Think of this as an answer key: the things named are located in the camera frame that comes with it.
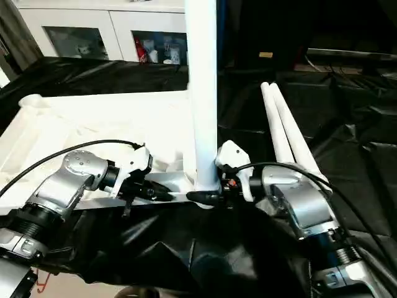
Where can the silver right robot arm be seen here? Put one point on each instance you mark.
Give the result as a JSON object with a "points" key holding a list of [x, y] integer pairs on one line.
{"points": [[304, 211]]}

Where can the white cabinet with glass doors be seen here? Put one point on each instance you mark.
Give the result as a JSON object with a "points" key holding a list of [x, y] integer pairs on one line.
{"points": [[93, 25]]}

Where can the red bottle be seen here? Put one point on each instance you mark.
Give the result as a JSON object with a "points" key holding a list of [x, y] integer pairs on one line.
{"points": [[143, 51]]}

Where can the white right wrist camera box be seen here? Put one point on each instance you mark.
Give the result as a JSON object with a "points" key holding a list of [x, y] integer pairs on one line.
{"points": [[234, 158]]}

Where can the white plastic table top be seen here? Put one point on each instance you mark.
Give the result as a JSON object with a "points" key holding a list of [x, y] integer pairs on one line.
{"points": [[93, 124]]}

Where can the small white jar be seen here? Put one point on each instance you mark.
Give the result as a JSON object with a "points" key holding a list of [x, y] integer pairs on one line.
{"points": [[174, 57]]}

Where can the white plastic table leg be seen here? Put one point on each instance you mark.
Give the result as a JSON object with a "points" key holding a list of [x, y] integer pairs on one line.
{"points": [[279, 130], [298, 143], [201, 81]]}

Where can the black work mat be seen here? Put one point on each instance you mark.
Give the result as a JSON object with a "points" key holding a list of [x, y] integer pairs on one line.
{"points": [[353, 205]]}

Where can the grey horizontal rail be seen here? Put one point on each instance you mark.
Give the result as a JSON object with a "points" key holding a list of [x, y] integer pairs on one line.
{"points": [[350, 53]]}

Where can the small brass label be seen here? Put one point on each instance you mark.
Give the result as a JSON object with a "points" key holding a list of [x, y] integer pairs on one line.
{"points": [[265, 54]]}

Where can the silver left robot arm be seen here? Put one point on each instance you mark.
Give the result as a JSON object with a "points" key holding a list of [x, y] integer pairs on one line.
{"points": [[56, 192]]}

